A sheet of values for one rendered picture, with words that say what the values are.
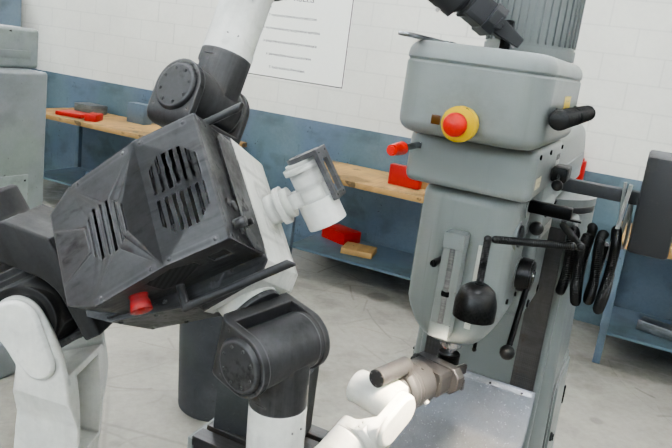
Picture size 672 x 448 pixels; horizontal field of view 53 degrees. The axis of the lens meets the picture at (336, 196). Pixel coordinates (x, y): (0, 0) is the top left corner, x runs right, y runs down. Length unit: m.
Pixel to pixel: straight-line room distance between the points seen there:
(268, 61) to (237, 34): 5.31
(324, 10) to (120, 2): 2.41
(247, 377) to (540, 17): 0.96
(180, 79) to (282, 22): 5.32
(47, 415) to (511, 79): 0.95
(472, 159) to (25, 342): 0.82
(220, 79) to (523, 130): 0.51
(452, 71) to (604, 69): 4.42
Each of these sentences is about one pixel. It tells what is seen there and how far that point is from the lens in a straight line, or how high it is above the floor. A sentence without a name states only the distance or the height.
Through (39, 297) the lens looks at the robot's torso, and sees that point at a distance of 1.19.
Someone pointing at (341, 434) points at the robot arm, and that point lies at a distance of 1.24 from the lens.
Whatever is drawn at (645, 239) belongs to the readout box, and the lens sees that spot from 1.55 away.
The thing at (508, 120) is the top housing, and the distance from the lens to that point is 1.13.
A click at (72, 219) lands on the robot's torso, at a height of 1.56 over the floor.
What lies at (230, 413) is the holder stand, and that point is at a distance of 1.74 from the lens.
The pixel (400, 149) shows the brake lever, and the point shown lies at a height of 1.70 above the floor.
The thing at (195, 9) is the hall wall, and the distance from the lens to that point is 7.00.
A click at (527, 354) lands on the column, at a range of 1.83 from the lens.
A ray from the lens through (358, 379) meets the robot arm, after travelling 1.31.
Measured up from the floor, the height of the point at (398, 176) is 0.95.
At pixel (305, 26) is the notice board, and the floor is 2.03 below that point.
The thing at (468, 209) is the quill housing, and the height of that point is 1.59.
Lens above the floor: 1.85
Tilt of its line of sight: 12 degrees down
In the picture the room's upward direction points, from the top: 8 degrees clockwise
